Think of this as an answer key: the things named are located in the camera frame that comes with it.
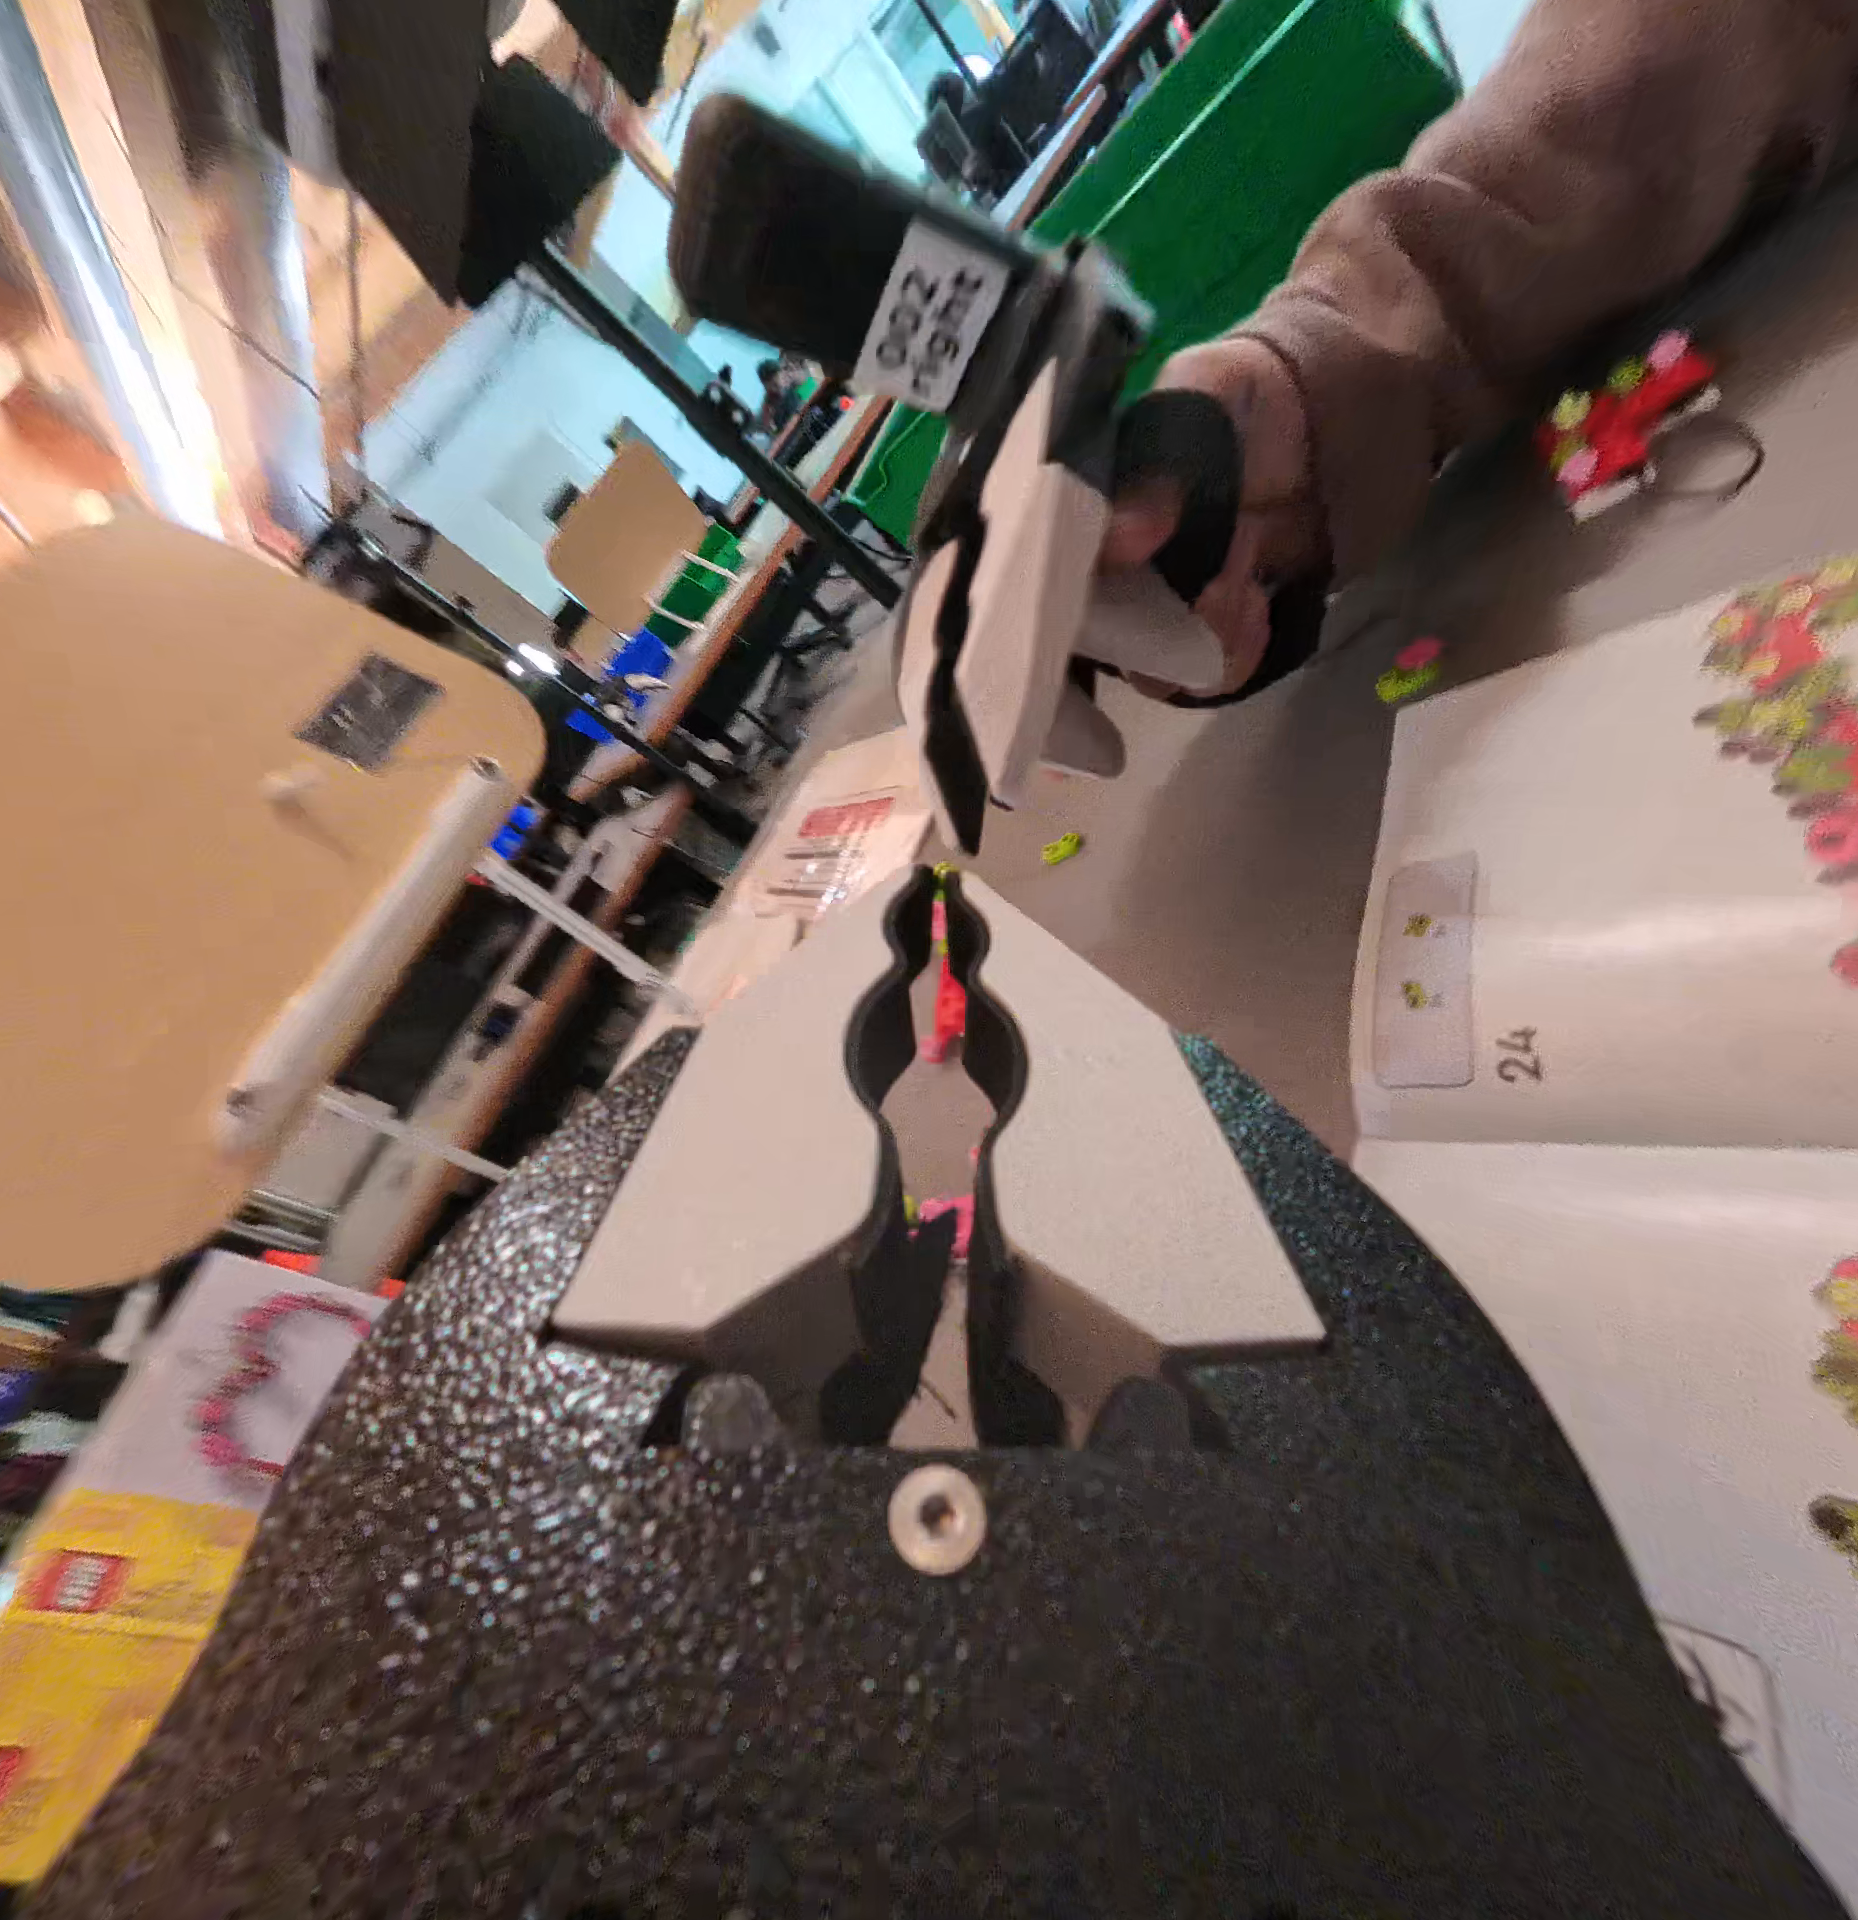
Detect black table frame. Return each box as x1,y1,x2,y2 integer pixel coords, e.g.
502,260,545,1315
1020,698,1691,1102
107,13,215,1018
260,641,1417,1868
516,240,908,609

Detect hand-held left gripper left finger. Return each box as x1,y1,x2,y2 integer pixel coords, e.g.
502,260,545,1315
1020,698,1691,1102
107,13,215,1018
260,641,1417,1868
552,861,947,1449

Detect green board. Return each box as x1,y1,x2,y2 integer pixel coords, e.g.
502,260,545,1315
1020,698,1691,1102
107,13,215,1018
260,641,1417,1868
844,0,1467,550

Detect newspaper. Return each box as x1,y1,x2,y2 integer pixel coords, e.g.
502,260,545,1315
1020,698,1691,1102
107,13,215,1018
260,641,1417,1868
740,742,931,920

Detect person's right forearm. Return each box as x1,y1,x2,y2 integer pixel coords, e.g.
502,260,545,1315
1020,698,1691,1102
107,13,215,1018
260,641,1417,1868
1244,0,1858,504

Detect red lego segment pink flowers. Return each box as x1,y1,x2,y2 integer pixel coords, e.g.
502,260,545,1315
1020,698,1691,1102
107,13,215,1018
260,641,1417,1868
902,861,979,1265

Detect small plywood chair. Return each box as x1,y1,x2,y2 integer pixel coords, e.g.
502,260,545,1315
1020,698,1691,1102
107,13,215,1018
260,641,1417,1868
546,440,715,635

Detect person's right hand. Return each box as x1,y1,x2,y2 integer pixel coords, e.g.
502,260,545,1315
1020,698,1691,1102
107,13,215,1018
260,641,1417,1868
1095,336,1369,706

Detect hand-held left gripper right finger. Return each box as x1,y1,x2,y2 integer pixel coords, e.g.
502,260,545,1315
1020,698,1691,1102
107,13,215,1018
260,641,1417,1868
929,870,1329,1449

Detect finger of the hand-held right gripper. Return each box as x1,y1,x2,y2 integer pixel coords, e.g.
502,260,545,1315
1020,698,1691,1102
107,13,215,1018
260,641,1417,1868
895,507,1004,860
959,376,1127,808

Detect yellow lego box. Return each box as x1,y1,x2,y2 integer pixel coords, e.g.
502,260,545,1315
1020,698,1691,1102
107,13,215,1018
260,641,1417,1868
0,1253,409,1892

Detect lego instruction booklet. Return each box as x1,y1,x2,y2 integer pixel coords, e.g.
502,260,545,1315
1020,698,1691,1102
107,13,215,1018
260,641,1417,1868
1349,546,1858,1920

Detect large plywood chair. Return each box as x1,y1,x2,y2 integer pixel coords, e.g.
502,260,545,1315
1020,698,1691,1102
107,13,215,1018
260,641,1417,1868
0,518,552,1295

